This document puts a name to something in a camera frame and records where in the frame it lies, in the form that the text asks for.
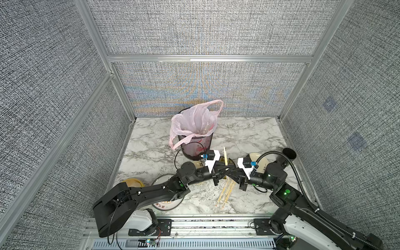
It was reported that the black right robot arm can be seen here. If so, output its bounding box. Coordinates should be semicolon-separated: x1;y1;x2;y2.
228;161;383;250

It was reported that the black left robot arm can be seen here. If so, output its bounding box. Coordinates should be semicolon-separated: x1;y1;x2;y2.
93;161;245;237

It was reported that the black mesh trash bin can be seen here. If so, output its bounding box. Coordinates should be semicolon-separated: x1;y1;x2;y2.
180;108;213;160

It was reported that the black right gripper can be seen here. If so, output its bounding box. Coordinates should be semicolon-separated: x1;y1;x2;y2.
226;168;278;194

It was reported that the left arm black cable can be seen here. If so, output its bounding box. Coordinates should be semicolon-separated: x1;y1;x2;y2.
174;141;207;171

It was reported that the wrapped chopsticks pile on table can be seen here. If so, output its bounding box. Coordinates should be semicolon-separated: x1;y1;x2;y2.
214;177;236;212

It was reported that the yellow patterned black plate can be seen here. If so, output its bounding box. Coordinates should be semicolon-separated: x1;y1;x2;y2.
219;157;236;168

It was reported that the cream small plate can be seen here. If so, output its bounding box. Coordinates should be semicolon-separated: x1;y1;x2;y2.
192;160;205;169

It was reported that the yellow steamer basket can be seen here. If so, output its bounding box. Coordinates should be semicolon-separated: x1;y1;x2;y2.
122;178;145;188

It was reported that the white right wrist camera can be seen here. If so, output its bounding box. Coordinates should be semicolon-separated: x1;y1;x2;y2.
237;157;258;180

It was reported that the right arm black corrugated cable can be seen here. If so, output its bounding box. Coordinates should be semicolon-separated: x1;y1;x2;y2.
255;151;385;250

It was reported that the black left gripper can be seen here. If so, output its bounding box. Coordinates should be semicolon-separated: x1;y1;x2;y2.
185;162;233;188

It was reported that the pink plastic trash bag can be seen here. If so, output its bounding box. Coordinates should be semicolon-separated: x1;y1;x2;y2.
169;100;224;150

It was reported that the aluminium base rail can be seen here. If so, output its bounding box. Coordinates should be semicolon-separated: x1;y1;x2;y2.
82;215;341;250

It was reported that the black mug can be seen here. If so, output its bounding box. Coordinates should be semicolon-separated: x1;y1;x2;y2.
277;148;297;168

